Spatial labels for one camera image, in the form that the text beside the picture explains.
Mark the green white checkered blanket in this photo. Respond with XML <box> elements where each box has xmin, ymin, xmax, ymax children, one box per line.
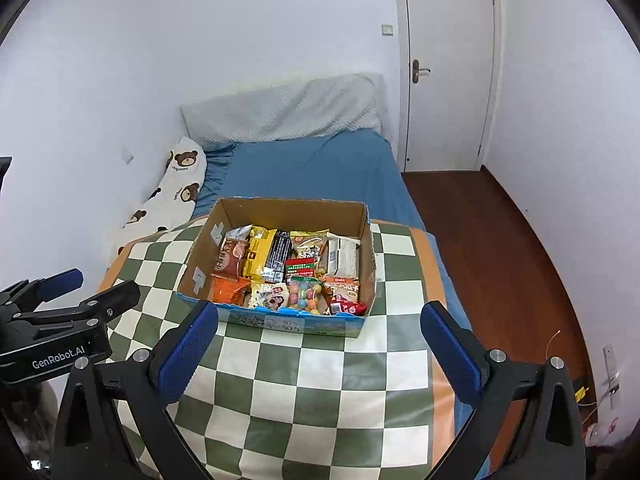
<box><xmin>98</xmin><ymin>216</ymin><xmax>452</xmax><ymax>480</ymax></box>

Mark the white light switch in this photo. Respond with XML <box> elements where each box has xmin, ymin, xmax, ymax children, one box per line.
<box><xmin>381</xmin><ymin>24</ymin><xmax>394</xmax><ymax>36</ymax></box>

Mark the cardboard milk carton box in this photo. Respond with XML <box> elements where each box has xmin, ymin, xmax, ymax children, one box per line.
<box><xmin>177</xmin><ymin>197</ymin><xmax>376</xmax><ymax>338</ymax></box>

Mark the yellow snack bag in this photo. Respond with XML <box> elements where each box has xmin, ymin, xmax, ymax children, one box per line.
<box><xmin>243</xmin><ymin>226</ymin><xmax>277</xmax><ymax>281</ymax></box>

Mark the colourful gumball candy bag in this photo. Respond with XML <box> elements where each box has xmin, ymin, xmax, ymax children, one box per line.
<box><xmin>288</xmin><ymin>275</ymin><xmax>323</xmax><ymax>315</ymax></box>

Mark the yellow black snack packet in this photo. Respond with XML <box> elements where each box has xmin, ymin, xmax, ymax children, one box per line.
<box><xmin>290</xmin><ymin>230</ymin><xmax>329</xmax><ymax>261</ymax></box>

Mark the white door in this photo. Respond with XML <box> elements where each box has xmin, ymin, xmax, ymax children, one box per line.
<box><xmin>397</xmin><ymin>0</ymin><xmax>502</xmax><ymax>172</ymax></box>

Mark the brown pastry snack packet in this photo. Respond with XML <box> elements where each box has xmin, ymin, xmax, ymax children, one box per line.
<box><xmin>214</xmin><ymin>237</ymin><xmax>248</xmax><ymax>280</ymax></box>

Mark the grey snack packet with barcode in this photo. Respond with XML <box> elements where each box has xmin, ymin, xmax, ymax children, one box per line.
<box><xmin>224</xmin><ymin>224</ymin><xmax>253</xmax><ymax>242</ymax></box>

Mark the orange chips bag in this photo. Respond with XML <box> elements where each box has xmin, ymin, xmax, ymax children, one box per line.
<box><xmin>207</xmin><ymin>274</ymin><xmax>250</xmax><ymax>307</ymax></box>

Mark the red spicy strip packet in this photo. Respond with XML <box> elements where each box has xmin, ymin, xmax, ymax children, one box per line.
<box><xmin>284</xmin><ymin>257</ymin><xmax>317</xmax><ymax>280</ymax></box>

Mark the white cookie packet in box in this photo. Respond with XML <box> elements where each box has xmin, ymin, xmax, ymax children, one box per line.
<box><xmin>248</xmin><ymin>282</ymin><xmax>290</xmax><ymax>311</ymax></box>

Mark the white brown Franzzi cookie packet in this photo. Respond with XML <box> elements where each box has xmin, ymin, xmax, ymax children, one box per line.
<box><xmin>324</xmin><ymin>232</ymin><xmax>360</xmax><ymax>280</ymax></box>

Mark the white bear print pillow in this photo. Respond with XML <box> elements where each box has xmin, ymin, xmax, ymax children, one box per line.
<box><xmin>114</xmin><ymin>136</ymin><xmax>207</xmax><ymax>255</ymax></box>

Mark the red KitKat packet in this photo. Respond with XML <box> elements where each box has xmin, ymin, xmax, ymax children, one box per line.
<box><xmin>330</xmin><ymin>298</ymin><xmax>368</xmax><ymax>316</ymax></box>

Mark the black snack bar packet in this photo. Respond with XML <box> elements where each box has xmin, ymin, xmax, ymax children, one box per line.
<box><xmin>262</xmin><ymin>230</ymin><xmax>292</xmax><ymax>283</ymax></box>

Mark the grey white pillow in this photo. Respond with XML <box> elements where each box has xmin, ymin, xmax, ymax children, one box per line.
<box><xmin>181</xmin><ymin>73</ymin><xmax>384</xmax><ymax>148</ymax></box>

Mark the blue bed sheet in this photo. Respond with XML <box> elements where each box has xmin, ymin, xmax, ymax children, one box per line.
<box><xmin>191</xmin><ymin>128</ymin><xmax>492</xmax><ymax>480</ymax></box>

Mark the metal door handle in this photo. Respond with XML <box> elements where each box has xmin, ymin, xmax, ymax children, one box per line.
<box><xmin>411</xmin><ymin>58</ymin><xmax>432</xmax><ymax>84</ymax></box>

